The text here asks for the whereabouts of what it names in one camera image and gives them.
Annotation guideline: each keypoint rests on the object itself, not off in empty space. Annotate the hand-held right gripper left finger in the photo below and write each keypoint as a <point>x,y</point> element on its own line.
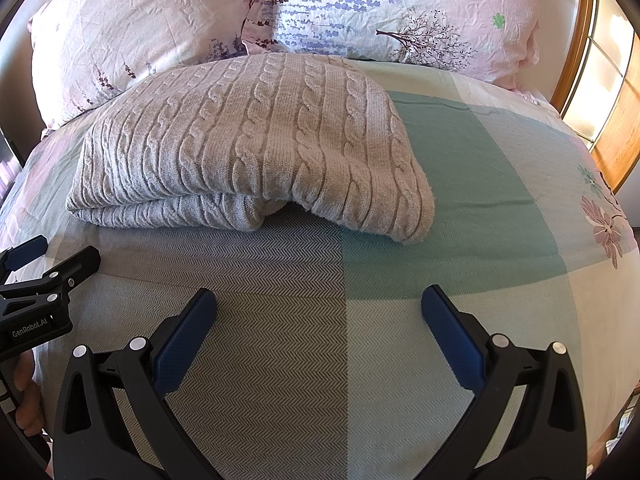
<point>184,347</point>

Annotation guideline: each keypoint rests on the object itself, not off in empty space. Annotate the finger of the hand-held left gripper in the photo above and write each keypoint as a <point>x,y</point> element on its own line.
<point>75,262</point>
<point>22,254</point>

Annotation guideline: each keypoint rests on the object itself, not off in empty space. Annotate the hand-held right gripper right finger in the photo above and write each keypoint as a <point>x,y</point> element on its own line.
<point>452,342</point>

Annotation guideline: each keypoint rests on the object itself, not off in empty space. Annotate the person's left hand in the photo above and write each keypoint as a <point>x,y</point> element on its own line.
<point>31,405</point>

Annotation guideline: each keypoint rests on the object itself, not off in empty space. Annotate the green grey checked bed sheet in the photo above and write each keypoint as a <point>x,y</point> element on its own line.
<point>450,200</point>

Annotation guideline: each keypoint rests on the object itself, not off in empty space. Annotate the pink floral pillow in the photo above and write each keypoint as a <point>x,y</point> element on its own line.
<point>400,10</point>
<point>140,35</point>

